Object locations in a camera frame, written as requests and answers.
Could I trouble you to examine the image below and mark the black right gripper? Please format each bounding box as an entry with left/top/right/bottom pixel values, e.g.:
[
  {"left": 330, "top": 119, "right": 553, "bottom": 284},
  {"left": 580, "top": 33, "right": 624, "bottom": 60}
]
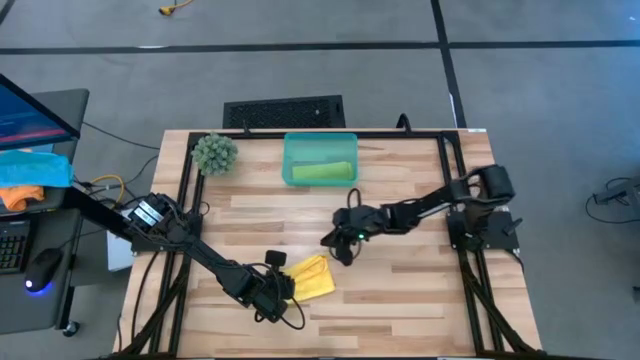
[{"left": 320, "top": 204, "right": 392, "bottom": 250}]

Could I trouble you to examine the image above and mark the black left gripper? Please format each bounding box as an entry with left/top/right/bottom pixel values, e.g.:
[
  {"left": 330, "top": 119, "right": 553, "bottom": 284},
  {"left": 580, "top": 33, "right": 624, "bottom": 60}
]
[{"left": 253, "top": 268, "right": 297, "bottom": 324}]

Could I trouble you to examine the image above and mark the yellow microfiber towel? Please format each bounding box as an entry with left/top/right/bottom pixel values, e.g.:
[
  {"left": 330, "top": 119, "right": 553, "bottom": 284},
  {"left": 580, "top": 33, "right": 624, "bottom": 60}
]
[{"left": 282, "top": 254, "right": 337, "bottom": 304}]

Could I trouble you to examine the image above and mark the green microfiber towel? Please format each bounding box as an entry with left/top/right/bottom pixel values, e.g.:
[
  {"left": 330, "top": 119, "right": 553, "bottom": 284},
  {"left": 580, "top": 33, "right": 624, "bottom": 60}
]
[{"left": 291, "top": 160, "right": 354, "bottom": 182}]

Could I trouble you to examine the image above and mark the teal plastic basket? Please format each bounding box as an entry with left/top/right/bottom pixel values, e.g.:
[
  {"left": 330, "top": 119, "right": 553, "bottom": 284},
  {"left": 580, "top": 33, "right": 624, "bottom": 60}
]
[{"left": 281, "top": 131, "right": 359, "bottom": 189}]

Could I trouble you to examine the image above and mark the black computer tower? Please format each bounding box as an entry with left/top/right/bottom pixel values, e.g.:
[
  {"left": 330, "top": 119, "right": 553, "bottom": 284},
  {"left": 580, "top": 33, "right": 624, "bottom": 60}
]
[{"left": 222, "top": 94, "right": 347, "bottom": 130}]

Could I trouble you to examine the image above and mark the artificial green potted plant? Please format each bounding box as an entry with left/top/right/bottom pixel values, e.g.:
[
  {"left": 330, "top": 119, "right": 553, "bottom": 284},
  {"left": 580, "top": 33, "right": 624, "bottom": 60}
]
[{"left": 190, "top": 132, "right": 240, "bottom": 177}]

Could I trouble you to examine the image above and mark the white box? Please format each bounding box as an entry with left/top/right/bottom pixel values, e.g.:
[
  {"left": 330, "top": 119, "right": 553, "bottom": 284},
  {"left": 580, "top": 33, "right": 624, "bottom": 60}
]
[{"left": 106, "top": 207, "right": 144, "bottom": 272}]

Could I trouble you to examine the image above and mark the black support beam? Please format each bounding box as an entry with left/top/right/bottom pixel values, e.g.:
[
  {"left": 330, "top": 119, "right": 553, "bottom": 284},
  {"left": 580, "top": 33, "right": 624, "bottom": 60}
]
[{"left": 64, "top": 185, "right": 136, "bottom": 240}]

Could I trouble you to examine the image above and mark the grey rolling desk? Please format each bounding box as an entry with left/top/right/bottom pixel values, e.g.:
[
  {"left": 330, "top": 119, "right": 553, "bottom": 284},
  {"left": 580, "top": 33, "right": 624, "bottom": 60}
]
[{"left": 0, "top": 88, "right": 90, "bottom": 336}]

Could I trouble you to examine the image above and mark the black computer mouse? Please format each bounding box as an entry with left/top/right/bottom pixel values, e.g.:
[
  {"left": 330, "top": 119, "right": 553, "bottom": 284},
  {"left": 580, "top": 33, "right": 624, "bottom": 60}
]
[{"left": 23, "top": 247, "right": 64, "bottom": 297}]

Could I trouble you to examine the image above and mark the black keyboard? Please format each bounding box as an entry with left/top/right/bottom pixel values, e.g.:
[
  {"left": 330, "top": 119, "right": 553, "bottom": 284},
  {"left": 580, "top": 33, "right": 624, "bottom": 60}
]
[{"left": 0, "top": 219, "right": 32, "bottom": 275}]

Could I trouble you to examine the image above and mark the blue cloth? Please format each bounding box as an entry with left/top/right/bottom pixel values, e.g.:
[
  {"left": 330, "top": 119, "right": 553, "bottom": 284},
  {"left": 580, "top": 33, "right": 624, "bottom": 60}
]
[{"left": 0, "top": 149, "right": 75, "bottom": 189}]

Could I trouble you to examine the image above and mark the orange cloth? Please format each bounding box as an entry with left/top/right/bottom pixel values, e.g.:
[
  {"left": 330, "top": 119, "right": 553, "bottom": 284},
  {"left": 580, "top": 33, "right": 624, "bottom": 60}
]
[{"left": 0, "top": 185, "right": 45, "bottom": 212}]

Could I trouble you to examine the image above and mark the desk computer monitor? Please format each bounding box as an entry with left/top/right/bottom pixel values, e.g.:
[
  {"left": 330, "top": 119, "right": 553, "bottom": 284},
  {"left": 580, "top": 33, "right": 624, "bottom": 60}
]
[{"left": 0, "top": 73, "right": 81, "bottom": 151}]

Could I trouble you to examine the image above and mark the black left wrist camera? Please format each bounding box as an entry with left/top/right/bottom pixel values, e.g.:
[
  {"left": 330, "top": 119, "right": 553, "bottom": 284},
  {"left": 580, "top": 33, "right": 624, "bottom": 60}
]
[{"left": 264, "top": 249, "right": 288, "bottom": 270}]

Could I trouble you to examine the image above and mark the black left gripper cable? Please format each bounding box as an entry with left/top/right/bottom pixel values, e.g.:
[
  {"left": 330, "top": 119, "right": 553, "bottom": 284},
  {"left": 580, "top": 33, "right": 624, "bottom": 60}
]
[{"left": 254, "top": 297, "right": 307, "bottom": 331}]

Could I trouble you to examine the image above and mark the black aluminium table frame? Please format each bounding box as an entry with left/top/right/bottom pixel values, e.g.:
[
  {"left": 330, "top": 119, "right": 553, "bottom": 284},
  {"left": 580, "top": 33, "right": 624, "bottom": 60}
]
[{"left": 112, "top": 128, "right": 546, "bottom": 360}]

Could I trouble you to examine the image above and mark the yellow cable loop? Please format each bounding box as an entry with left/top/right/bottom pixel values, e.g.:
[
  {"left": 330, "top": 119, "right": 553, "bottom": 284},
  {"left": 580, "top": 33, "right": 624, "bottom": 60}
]
[{"left": 89, "top": 173, "right": 126, "bottom": 206}]

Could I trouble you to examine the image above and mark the yellow plug cable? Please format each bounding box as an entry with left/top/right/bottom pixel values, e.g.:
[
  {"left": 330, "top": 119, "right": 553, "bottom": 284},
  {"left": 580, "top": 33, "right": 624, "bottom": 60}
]
[{"left": 158, "top": 0, "right": 195, "bottom": 16}]

